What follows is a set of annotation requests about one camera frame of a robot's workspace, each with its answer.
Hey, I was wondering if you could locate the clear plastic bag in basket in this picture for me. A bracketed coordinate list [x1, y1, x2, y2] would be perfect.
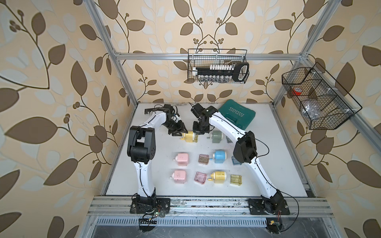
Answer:
[302, 99, 322, 120]

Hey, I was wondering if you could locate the yellow pencil sharpener row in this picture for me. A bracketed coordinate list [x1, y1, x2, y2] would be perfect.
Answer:
[207, 171, 227, 184]
[181, 131, 198, 143]

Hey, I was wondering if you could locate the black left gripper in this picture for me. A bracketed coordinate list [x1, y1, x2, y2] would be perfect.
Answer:
[163, 120, 188, 136]

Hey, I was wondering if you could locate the blue clear sharpener tray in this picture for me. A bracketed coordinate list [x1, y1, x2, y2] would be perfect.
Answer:
[232, 156, 242, 165]

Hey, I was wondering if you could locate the black wire basket back wall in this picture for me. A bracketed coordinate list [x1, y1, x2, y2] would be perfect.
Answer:
[187, 48, 250, 84]

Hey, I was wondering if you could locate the yellow clear tray front row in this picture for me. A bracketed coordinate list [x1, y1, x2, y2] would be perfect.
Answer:
[230, 175, 242, 186]

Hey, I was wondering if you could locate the pink pencil sharpener front row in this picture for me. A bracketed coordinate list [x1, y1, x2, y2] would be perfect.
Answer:
[170, 170, 187, 184]

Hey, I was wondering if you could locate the green plastic tool case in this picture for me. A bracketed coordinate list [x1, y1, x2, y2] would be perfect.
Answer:
[218, 99, 256, 130]

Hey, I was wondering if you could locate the black wire basket wall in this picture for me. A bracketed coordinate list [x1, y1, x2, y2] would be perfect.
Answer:
[187, 48, 250, 84]
[282, 62, 363, 130]

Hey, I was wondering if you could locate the brown clear sharpener tray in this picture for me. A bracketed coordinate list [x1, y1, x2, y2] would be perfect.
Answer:
[198, 154, 210, 165]

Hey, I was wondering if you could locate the pink pencil sharpener row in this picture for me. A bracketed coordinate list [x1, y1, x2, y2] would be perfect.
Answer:
[174, 153, 189, 166]
[170, 170, 187, 184]

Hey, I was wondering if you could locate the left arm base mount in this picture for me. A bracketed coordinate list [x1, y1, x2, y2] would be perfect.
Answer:
[130, 194, 171, 217]

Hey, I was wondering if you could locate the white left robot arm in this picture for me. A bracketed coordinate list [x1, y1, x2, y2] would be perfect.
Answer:
[127, 104, 188, 198]

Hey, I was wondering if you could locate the yellow pencil sharpener back row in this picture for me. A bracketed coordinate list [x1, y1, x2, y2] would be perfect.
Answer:
[181, 131, 198, 143]

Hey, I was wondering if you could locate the yellow pencil sharpener front row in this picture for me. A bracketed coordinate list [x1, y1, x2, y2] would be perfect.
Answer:
[207, 171, 227, 184]

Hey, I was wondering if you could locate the black wire basket right wall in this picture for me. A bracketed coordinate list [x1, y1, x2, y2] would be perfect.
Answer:
[282, 62, 363, 130]

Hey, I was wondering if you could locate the right circuit board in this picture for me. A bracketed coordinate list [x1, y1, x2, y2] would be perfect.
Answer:
[266, 219, 283, 234]

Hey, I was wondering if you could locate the blue pencil sharpener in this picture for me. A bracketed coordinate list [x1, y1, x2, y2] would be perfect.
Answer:
[210, 150, 227, 164]

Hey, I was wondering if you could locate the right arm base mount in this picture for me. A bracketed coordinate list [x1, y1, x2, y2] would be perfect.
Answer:
[248, 197, 291, 215]

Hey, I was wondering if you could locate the green pencil sharpener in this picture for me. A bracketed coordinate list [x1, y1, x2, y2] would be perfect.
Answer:
[207, 131, 224, 143]

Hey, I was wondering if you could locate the left circuit board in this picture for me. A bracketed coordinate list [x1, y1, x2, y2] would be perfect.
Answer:
[139, 218, 157, 232]

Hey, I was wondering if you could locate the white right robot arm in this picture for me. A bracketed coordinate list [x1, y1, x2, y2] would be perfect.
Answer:
[191, 103, 284, 200]

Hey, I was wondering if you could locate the black socket rail in basket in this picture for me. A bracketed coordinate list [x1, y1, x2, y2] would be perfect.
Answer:
[191, 62, 250, 84]

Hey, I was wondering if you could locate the pink clear sharpener tray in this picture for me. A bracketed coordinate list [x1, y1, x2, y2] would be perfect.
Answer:
[194, 172, 207, 184]

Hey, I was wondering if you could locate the aluminium front rail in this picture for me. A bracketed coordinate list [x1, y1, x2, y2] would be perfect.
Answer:
[87, 196, 334, 218]

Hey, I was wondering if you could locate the circuit board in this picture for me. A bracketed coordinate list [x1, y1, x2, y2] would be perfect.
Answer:
[139, 218, 157, 232]
[266, 219, 283, 234]

